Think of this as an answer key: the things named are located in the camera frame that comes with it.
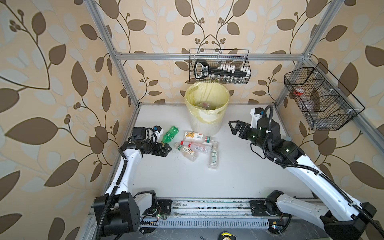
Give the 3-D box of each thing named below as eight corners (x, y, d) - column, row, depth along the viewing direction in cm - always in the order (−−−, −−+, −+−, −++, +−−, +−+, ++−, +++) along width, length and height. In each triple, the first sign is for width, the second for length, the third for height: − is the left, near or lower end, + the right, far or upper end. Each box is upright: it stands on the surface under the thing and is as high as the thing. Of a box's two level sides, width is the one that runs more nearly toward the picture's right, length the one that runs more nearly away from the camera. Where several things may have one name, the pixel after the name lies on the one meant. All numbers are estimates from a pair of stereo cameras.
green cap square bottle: (173, 150, 97) (171, 146, 92) (178, 144, 100) (177, 139, 95) (194, 163, 91) (193, 159, 87) (198, 156, 94) (198, 152, 90)
